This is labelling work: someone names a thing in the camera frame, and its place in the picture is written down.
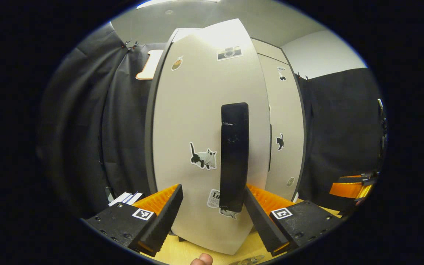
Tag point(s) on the white cabinet door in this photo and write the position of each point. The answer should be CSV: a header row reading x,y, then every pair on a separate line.
x,y
190,110
282,110

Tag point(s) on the white and grey cabinet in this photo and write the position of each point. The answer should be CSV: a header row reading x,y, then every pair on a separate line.
x,y
148,129

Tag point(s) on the white paper sheets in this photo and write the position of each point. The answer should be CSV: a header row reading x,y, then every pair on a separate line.
x,y
125,198

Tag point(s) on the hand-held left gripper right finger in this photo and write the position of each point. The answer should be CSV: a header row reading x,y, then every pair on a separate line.
x,y
263,224

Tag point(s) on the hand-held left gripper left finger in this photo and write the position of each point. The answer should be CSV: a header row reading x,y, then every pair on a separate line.
x,y
168,217

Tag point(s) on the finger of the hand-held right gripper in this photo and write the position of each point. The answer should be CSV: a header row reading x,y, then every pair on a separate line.
x,y
344,189

